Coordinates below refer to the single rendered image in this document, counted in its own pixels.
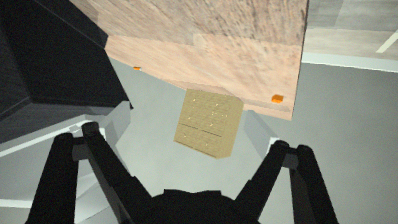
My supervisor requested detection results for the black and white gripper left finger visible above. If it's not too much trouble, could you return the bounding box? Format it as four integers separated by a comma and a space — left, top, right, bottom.
24, 101, 176, 224

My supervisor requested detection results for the wooden drawer front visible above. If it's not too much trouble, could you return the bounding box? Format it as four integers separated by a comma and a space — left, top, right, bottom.
175, 125, 197, 147
179, 107, 202, 128
195, 131, 221, 156
199, 112, 226, 136
205, 93, 232, 116
184, 90, 207, 111

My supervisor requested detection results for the orange nine-volt battery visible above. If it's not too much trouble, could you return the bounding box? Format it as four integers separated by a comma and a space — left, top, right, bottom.
271, 95, 283, 103

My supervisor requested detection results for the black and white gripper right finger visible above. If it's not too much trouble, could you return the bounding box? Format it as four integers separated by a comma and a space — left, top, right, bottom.
217, 110, 339, 224

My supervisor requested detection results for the light brown wooden chest of drawers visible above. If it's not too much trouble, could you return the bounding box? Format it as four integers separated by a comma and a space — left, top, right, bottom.
173, 89, 244, 159

